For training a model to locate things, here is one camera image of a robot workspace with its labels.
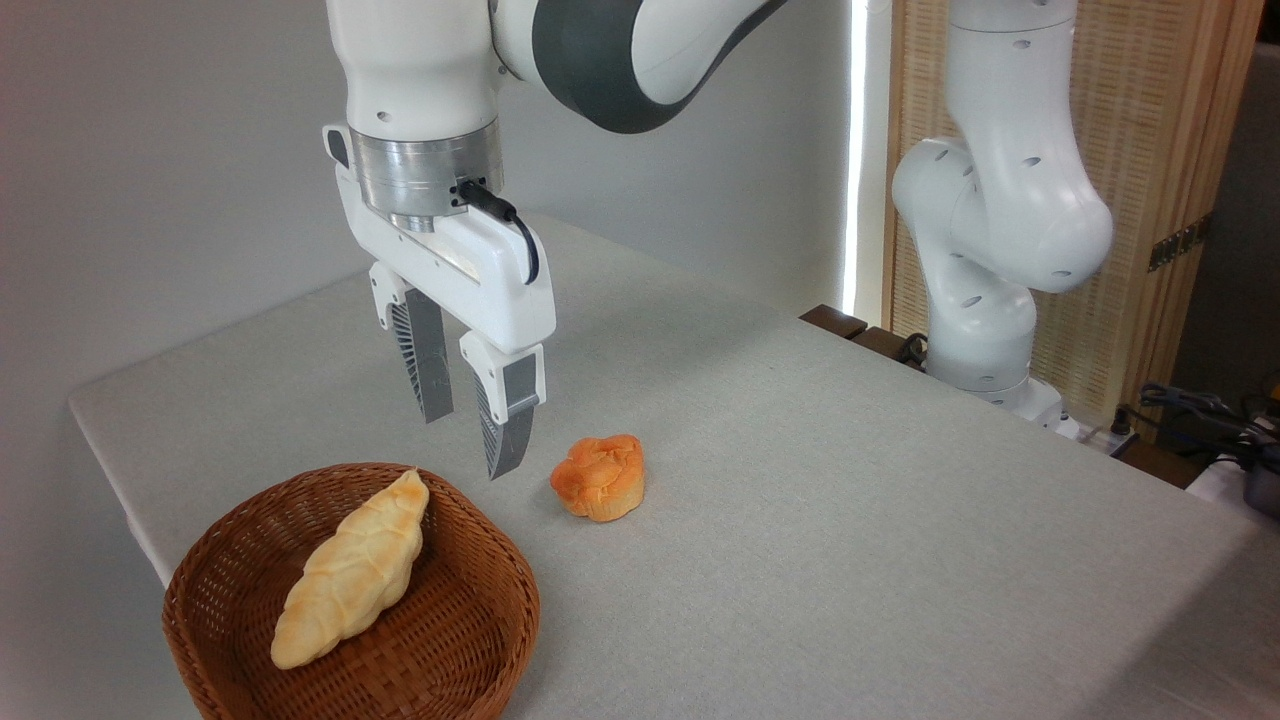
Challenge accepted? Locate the brown woven wicker basket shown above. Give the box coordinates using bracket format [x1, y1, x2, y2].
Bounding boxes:
[162, 462, 542, 720]

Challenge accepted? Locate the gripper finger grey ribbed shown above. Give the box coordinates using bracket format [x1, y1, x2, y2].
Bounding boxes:
[458, 332, 548, 481]
[368, 261, 457, 424]

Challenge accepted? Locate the wooden bamboo folding screen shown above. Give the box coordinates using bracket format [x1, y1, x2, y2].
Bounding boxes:
[883, 0, 1267, 443]

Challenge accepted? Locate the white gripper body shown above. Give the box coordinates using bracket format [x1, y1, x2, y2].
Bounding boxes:
[322, 124, 558, 354]

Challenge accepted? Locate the long pale braided bread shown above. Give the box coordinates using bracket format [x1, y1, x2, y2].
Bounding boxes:
[270, 468, 432, 671]

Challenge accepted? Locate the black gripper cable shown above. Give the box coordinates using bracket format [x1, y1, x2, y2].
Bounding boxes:
[455, 179, 542, 287]

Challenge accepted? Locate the dark grey round device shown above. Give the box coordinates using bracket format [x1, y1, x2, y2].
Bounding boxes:
[1243, 468, 1280, 520]

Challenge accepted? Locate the round orange bread bun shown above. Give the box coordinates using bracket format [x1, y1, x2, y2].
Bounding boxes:
[549, 433, 648, 524]

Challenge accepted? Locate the dark metal screen hinge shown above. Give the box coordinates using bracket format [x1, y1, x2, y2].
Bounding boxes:
[1147, 214, 1214, 274]

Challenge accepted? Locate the white power strip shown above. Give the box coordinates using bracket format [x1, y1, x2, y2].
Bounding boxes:
[1074, 424, 1143, 459]

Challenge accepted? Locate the dark brown wooden block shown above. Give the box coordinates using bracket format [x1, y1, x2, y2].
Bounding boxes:
[799, 304, 870, 341]
[850, 326, 929, 372]

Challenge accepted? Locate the bundle of dark cables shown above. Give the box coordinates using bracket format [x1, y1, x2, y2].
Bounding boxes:
[1138, 382, 1280, 473]

